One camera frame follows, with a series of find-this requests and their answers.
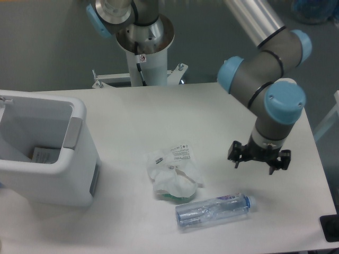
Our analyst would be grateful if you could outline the crushed clear plastic bottle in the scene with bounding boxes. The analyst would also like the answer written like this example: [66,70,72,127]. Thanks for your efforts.
[175,193,257,229]

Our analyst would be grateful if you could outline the blue bag on floor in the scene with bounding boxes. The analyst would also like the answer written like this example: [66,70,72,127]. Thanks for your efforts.
[290,1,338,25]

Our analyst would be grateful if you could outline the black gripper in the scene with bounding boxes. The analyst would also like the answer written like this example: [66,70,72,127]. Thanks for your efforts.
[227,137,291,175]

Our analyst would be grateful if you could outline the white plastic bag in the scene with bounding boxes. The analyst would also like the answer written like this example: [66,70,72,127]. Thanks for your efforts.
[144,140,204,200]

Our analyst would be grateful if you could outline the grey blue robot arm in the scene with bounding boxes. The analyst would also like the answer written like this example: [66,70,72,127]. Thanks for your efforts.
[86,1,312,172]

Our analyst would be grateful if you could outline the white pedestal base frame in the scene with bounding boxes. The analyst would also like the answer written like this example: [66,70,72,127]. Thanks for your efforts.
[91,62,189,89]

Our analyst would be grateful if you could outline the white trash can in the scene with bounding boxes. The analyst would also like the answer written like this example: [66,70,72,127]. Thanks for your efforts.
[1,90,101,206]

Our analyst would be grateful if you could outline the white frame at right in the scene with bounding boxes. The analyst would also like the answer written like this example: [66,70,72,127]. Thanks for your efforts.
[314,91,338,142]

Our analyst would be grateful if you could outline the black device at edge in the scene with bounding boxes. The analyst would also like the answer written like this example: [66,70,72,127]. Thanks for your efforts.
[319,214,338,242]

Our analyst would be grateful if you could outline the black cable on pedestal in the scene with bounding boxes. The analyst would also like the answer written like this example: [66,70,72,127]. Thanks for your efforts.
[134,42,148,87]

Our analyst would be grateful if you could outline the paper scrap inside can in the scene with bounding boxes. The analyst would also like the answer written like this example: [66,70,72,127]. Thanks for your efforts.
[31,147,60,164]

